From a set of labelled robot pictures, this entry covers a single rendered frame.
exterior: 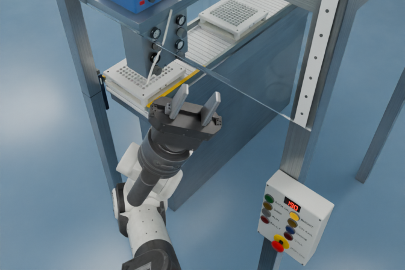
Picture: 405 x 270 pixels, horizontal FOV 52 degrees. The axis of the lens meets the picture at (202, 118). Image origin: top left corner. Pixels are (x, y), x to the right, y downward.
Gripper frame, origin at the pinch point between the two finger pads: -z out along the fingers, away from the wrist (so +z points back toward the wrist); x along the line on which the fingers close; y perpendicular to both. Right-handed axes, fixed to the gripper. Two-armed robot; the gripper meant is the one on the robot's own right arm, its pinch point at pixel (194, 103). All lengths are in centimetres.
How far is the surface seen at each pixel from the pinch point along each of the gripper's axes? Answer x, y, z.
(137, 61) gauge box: -3, 61, 56
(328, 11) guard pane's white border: -21.2, 17.9, -12.4
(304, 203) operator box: -43, 3, 31
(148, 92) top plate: -12, 65, 74
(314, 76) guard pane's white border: -27.4, 15.7, 1.2
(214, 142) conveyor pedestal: -67, 88, 130
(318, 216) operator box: -45, 0, 30
